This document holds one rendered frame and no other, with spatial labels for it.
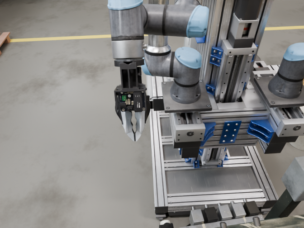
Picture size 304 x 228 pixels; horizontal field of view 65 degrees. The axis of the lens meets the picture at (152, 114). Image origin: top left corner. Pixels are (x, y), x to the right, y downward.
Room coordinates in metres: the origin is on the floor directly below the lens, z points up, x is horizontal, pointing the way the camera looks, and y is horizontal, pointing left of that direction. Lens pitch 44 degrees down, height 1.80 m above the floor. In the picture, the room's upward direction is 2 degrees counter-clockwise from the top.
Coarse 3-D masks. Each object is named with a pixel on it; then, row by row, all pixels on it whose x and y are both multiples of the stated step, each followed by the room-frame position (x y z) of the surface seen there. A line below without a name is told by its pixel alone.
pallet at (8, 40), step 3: (0, 33) 3.74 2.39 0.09; (3, 33) 3.70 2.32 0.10; (6, 33) 3.70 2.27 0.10; (9, 33) 3.73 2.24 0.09; (0, 36) 3.61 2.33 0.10; (3, 36) 3.61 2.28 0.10; (6, 36) 3.60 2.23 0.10; (0, 39) 3.50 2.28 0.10; (3, 39) 3.50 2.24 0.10; (6, 39) 3.58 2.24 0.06; (9, 39) 3.65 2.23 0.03; (0, 42) 3.41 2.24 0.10; (3, 42) 3.44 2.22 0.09; (6, 42) 3.58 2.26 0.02; (0, 45) 3.33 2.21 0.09; (0, 51) 3.26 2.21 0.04; (0, 54) 3.22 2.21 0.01
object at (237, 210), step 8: (232, 200) 0.51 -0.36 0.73; (192, 208) 0.48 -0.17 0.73; (208, 208) 0.46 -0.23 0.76; (224, 208) 0.46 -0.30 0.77; (232, 208) 0.46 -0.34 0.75; (240, 208) 0.46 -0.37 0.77; (248, 208) 0.45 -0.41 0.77; (256, 208) 0.45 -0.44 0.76; (192, 216) 0.43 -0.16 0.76; (200, 216) 0.43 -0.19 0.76; (208, 216) 0.43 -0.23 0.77; (216, 216) 0.42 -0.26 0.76; (224, 216) 0.42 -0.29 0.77; (232, 216) 0.42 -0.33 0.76; (240, 216) 0.43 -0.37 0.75; (248, 216) 0.43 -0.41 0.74; (256, 216) 0.43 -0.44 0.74; (168, 224) 0.39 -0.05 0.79; (192, 224) 0.41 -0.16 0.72; (200, 224) 0.40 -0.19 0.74; (208, 224) 0.40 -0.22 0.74; (216, 224) 0.40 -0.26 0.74; (232, 224) 0.40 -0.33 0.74
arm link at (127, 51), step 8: (128, 40) 0.48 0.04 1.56; (136, 40) 0.49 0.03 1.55; (112, 48) 0.50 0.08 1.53; (120, 48) 0.48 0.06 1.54; (128, 48) 0.48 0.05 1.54; (136, 48) 0.48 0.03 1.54; (120, 56) 0.47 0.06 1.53; (128, 56) 0.47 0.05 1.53; (136, 56) 0.47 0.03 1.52; (144, 56) 0.49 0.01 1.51
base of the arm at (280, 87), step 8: (272, 80) 0.95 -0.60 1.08; (280, 80) 0.91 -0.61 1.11; (288, 80) 0.88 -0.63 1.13; (296, 80) 0.87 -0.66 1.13; (272, 88) 0.91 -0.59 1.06; (280, 88) 0.89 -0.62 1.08; (288, 88) 0.87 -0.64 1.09; (296, 88) 0.87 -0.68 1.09; (280, 96) 0.87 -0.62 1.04; (288, 96) 0.86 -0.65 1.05; (296, 96) 0.86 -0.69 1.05
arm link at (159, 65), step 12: (156, 0) 0.94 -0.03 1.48; (168, 0) 0.96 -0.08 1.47; (156, 36) 0.93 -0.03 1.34; (156, 48) 0.92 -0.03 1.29; (168, 48) 0.93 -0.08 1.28; (144, 60) 0.92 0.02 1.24; (156, 60) 0.90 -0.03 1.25; (168, 60) 0.90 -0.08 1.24; (144, 72) 0.91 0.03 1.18; (156, 72) 0.89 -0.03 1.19; (168, 72) 0.88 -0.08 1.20
